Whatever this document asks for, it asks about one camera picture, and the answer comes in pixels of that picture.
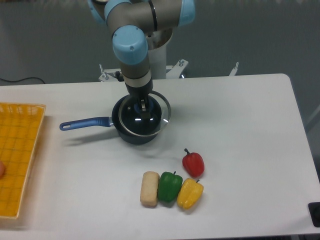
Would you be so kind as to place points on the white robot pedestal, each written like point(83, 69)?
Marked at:
point(157, 52)

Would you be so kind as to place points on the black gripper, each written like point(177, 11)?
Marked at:
point(141, 95)

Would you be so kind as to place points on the yellow bell pepper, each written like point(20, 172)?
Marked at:
point(189, 194)

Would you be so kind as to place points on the red bell pepper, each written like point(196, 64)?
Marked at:
point(193, 163)

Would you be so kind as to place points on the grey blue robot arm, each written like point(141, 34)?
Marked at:
point(129, 21)

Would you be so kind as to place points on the black object table corner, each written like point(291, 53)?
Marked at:
point(314, 210)

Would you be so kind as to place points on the beige bread loaf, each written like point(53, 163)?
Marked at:
point(149, 189)

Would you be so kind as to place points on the glass lid blue knob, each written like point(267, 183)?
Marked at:
point(131, 118)

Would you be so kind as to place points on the dark blue saucepan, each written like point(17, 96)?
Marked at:
point(108, 121)

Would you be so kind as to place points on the yellow woven basket tray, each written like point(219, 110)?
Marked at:
point(20, 125)

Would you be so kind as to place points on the green bell pepper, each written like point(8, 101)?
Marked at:
point(169, 186)

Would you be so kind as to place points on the white metal base frame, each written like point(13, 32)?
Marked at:
point(172, 72)

